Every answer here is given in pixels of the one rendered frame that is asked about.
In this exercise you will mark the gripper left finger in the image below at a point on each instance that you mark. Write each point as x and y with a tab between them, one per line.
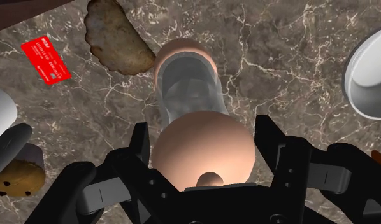
116	173

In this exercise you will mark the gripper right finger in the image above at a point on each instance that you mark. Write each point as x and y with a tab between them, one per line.
293	167

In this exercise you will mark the peach and glass shaker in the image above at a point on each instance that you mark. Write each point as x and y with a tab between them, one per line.
203	145

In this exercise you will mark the chocolate chip muffin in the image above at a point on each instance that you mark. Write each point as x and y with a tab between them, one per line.
18	180

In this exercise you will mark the white bowl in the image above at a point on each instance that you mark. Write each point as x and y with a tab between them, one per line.
369	77

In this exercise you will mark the red card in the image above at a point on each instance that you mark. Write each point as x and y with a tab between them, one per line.
46	64

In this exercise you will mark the brown baked pastry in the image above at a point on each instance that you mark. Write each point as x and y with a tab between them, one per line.
116	40

